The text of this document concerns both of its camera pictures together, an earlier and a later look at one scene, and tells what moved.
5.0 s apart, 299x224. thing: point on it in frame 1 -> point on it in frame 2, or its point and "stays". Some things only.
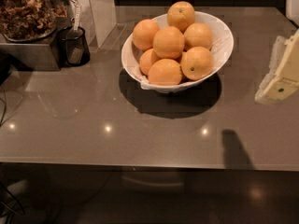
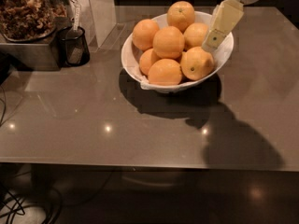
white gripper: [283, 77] -> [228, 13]
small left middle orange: [148, 60] stays
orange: [168, 42] stays
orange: [197, 35] stays
